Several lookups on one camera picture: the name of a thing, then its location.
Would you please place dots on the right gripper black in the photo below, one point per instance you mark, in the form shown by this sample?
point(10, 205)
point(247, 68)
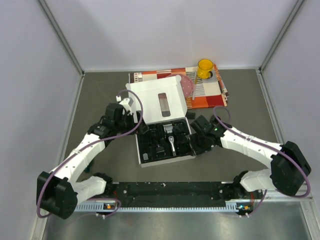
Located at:
point(191, 139)

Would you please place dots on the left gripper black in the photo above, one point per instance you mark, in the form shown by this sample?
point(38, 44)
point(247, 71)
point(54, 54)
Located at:
point(130, 117)

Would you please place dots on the black clipper comb guard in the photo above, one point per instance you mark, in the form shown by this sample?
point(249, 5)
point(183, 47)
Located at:
point(160, 152)
point(191, 115)

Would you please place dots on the silver hair clipper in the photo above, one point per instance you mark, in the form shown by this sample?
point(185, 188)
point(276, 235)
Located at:
point(168, 128)

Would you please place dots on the small oil bottle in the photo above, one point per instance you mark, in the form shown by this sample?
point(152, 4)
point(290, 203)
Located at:
point(145, 157)

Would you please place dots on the white cardboard box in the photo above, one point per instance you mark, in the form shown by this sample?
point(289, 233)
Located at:
point(160, 100)

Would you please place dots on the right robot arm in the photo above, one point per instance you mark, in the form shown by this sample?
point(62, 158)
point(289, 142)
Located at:
point(286, 167)

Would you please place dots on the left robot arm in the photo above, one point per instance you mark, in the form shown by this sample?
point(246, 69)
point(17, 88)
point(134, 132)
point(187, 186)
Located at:
point(59, 192)

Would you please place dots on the orange patterned cloth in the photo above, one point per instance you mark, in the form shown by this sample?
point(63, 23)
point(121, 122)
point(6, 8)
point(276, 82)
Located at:
point(208, 93)

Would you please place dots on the black plastic tray insert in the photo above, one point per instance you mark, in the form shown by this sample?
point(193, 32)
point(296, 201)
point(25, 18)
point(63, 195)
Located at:
point(148, 140)

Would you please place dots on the pink dotted plate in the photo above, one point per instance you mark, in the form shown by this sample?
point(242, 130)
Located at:
point(186, 83)

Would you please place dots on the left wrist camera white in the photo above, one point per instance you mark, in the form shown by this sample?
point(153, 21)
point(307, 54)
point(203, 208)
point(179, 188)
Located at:
point(125, 102)

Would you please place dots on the yellow mug black handle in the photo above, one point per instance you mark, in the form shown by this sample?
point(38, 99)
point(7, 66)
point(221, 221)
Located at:
point(205, 69)

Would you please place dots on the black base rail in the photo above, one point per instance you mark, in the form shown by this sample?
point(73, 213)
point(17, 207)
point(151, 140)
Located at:
point(176, 194)

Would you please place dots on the white cable duct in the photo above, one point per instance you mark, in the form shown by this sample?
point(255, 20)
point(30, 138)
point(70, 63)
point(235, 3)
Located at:
point(109, 207)

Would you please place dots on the aluminium frame rail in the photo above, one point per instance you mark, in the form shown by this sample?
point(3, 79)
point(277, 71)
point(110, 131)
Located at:
point(275, 196)

